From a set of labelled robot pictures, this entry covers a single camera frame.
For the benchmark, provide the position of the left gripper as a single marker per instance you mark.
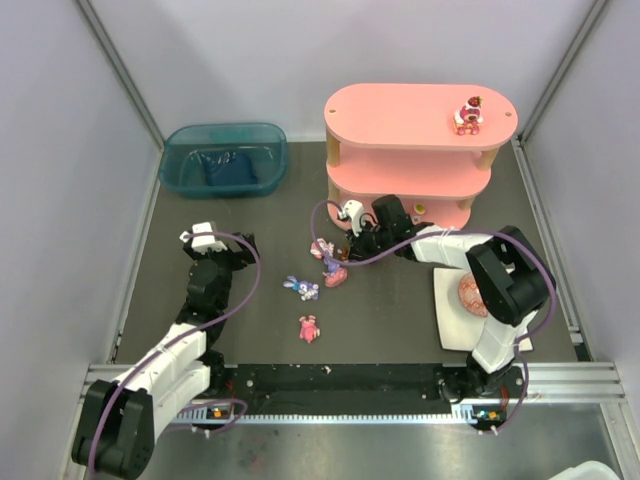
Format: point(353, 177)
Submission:
point(239, 245)

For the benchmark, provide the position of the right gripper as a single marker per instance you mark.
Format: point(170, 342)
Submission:
point(360, 245)

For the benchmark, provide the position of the purple bunny toy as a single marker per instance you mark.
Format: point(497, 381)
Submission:
point(305, 289)

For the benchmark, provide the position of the strawberry bear cake toy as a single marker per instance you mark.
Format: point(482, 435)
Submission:
point(468, 119)

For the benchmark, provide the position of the small brown toy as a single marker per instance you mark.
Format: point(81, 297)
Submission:
point(342, 254)

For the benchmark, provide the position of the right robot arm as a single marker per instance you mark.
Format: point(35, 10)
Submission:
point(513, 281)

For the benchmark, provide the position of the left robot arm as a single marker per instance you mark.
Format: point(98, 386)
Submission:
point(121, 419)

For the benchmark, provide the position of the pink three-tier shelf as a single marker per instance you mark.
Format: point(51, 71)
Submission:
point(392, 138)

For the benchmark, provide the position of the purple figure on pink base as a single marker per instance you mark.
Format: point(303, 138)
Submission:
point(335, 273)

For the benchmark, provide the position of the pink haired girl toy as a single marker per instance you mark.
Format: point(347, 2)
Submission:
point(321, 248)

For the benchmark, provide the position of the teal plastic bin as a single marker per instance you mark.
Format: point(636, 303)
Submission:
point(264, 143)

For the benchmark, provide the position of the pink pig toy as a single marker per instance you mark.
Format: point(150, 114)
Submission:
point(309, 330)

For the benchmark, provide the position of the red patterned bowl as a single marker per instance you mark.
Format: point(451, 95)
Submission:
point(470, 297)

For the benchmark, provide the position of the white square plate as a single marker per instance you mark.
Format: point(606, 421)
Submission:
point(458, 329)

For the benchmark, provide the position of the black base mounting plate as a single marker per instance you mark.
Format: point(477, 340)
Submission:
point(355, 389)

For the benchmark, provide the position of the white container corner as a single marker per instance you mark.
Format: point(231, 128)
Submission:
point(588, 470)

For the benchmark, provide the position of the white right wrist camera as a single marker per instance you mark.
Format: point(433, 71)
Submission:
point(352, 211)

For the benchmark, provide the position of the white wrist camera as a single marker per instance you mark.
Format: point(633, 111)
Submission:
point(352, 211)
point(201, 238)

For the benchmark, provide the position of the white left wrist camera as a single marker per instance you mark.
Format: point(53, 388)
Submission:
point(201, 238)

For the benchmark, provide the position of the white slotted cable duct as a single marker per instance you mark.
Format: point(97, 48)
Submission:
point(219, 415)

